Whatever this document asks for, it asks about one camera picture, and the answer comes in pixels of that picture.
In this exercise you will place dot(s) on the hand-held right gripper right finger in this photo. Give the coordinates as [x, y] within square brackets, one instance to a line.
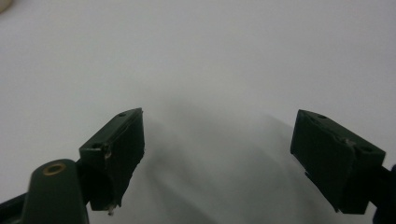
[333, 165]

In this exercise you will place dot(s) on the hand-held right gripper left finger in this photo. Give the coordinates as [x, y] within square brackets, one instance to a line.
[120, 155]

